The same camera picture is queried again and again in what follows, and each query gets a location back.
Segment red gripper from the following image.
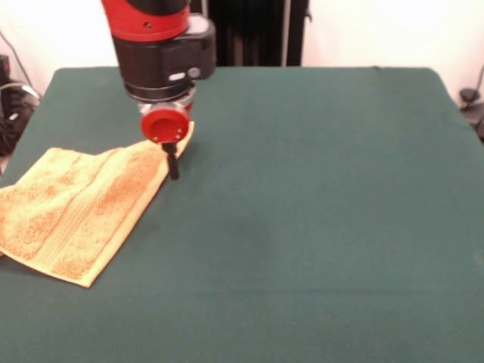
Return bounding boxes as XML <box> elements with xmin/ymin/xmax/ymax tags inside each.
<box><xmin>139</xmin><ymin>100</ymin><xmax>194</xmax><ymax>182</ymax></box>

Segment tan terry towel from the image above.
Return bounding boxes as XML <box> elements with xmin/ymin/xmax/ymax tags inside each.
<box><xmin>0</xmin><ymin>120</ymin><xmax>196</xmax><ymax>290</ymax></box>

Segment dark green table cloth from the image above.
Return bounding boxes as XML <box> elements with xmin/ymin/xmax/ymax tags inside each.
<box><xmin>0</xmin><ymin>66</ymin><xmax>484</xmax><ymax>363</ymax></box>

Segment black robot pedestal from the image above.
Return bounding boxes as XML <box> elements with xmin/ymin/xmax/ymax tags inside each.
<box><xmin>188</xmin><ymin>0</ymin><xmax>313</xmax><ymax>68</ymax></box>

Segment grey cable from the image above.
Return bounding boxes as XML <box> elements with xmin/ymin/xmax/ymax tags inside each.
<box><xmin>0</xmin><ymin>29</ymin><xmax>42</xmax><ymax>101</ymax></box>

